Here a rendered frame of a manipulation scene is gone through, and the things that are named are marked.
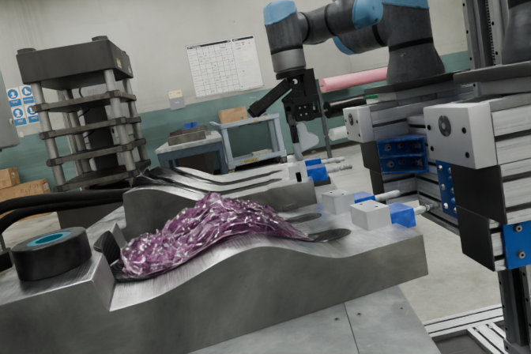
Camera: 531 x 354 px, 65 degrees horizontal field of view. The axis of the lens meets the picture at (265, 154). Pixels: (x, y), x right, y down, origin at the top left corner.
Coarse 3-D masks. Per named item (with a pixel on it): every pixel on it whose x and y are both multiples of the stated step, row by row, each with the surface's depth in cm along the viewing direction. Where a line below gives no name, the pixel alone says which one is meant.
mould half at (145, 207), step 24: (144, 192) 81; (168, 192) 81; (192, 192) 86; (240, 192) 84; (264, 192) 80; (288, 192) 80; (312, 192) 80; (120, 216) 97; (144, 216) 82; (168, 216) 82
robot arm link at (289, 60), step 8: (272, 56) 93; (280, 56) 91; (288, 56) 91; (296, 56) 91; (304, 56) 93; (280, 64) 91; (288, 64) 91; (296, 64) 91; (304, 64) 93; (280, 72) 93
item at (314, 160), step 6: (288, 156) 97; (294, 156) 95; (318, 156) 97; (342, 156) 96; (288, 162) 95; (306, 162) 95; (312, 162) 95; (318, 162) 95; (324, 162) 96; (330, 162) 96; (336, 162) 97
